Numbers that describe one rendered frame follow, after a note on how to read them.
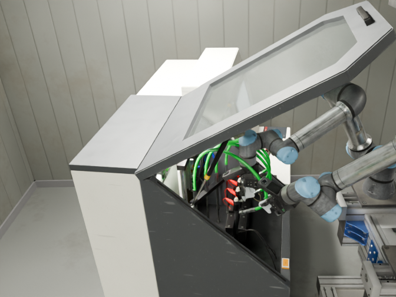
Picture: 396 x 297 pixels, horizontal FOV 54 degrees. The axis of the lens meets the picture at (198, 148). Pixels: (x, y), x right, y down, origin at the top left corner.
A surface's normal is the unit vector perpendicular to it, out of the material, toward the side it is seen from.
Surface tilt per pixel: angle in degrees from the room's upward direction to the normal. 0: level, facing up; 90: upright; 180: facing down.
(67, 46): 90
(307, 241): 0
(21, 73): 90
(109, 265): 90
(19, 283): 0
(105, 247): 90
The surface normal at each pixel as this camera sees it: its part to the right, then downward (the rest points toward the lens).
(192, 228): -0.20, 0.50
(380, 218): -0.07, -0.87
